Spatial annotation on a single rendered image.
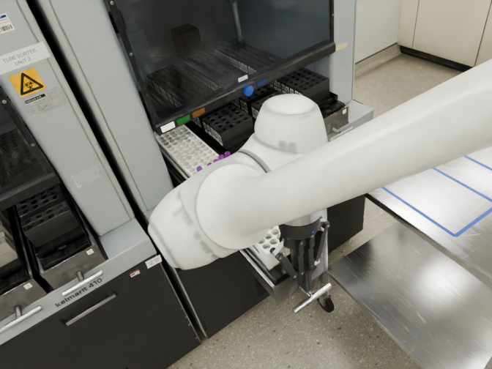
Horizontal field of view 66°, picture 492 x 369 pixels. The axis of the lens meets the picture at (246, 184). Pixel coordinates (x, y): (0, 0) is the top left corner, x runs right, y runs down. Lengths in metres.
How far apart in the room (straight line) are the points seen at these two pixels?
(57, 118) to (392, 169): 0.75
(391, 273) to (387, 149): 1.17
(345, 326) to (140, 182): 1.01
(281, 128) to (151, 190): 0.66
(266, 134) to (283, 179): 0.17
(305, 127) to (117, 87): 0.55
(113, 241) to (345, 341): 0.98
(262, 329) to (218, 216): 1.27
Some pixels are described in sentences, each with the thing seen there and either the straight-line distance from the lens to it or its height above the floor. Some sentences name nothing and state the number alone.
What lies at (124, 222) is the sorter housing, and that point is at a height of 0.74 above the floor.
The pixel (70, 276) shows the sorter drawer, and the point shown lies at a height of 0.75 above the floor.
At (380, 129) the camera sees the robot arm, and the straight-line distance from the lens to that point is 0.33.
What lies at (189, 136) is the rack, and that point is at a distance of 1.16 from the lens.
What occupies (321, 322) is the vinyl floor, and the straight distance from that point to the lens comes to 1.67.
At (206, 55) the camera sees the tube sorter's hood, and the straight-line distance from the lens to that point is 0.99.
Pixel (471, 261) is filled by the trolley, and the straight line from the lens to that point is 0.86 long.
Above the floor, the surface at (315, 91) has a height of 0.86.
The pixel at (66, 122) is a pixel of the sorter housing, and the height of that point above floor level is 1.08.
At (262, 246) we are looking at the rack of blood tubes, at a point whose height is 0.86.
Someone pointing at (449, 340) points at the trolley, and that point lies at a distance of 1.39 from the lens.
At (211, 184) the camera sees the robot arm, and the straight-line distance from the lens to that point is 0.44.
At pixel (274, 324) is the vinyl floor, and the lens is 1.67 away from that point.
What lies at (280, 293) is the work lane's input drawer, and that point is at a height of 0.77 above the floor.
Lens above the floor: 1.48
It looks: 42 degrees down
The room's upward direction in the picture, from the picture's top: 12 degrees counter-clockwise
